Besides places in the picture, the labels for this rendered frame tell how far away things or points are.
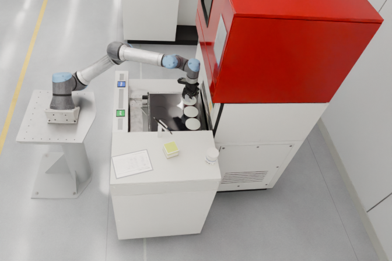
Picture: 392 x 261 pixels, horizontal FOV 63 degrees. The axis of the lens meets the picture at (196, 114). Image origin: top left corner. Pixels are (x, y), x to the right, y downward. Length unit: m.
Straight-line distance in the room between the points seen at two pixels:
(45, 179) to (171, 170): 1.44
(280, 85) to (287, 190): 1.48
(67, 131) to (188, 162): 0.83
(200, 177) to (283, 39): 0.87
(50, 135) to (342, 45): 1.78
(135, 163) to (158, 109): 0.49
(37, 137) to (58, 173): 0.83
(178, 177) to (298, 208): 1.53
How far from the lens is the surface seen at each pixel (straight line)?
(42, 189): 2.98
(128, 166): 1.86
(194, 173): 1.86
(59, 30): 4.44
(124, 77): 2.32
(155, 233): 2.57
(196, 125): 2.14
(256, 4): 1.57
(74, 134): 2.21
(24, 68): 3.99
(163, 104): 2.23
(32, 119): 2.35
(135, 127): 2.13
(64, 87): 2.20
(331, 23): 1.68
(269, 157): 2.49
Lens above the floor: 2.57
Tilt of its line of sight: 49 degrees down
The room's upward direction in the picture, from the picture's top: 12 degrees clockwise
